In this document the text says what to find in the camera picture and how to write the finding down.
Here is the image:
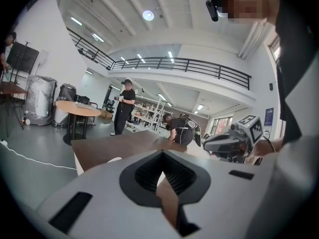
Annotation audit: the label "brown table black tripod legs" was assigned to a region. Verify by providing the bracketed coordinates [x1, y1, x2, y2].
[0, 81, 28, 138]

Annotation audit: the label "black head-worn camera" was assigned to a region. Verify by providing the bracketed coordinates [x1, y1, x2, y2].
[205, 0, 221, 22]

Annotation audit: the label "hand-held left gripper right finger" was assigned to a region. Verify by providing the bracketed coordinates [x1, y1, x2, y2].
[161, 149, 281, 239]

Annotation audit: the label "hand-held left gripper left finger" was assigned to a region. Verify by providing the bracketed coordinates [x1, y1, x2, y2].
[34, 149, 180, 239]

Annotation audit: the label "plastic wrapped grey machine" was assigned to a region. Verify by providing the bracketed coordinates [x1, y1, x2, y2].
[23, 75, 58, 126]

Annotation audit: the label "person's head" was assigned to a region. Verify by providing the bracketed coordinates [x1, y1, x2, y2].
[213, 0, 280, 26]

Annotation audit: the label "dark wooden table white legs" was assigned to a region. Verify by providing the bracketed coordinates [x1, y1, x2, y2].
[70, 129, 187, 176]

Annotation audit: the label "person's black printed t-shirt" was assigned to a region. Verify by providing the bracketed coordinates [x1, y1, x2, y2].
[274, 0, 319, 146]

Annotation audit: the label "round wooden table black base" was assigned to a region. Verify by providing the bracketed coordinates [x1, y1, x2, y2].
[54, 100, 102, 145]

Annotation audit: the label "person's right forearm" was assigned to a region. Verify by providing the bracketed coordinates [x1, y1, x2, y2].
[250, 138, 285, 159]

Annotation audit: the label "blue wall poster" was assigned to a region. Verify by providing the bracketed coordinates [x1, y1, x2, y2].
[264, 107, 274, 126]

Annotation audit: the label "white softbox lamp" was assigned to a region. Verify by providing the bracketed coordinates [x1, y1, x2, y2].
[34, 50, 48, 76]

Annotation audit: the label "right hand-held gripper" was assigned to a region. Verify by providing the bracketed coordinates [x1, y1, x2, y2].
[203, 114, 265, 163]

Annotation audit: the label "black balcony railing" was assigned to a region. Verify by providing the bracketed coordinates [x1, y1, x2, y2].
[66, 27, 252, 91]

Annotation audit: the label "white floor cable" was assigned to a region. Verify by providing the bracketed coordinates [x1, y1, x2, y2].
[0, 139, 78, 171]

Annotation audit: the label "round ceiling light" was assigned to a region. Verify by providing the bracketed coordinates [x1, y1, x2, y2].
[142, 9, 155, 21]

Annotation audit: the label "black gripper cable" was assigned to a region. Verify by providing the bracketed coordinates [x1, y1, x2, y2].
[264, 135, 276, 154]

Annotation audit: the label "black display screen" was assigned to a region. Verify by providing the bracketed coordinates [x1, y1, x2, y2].
[6, 41, 40, 75]

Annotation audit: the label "black hard case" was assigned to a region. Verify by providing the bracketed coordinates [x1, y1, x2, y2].
[58, 83, 78, 102]

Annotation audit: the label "white metal shelving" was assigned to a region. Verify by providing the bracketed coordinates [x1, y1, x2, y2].
[129, 98, 172, 134]

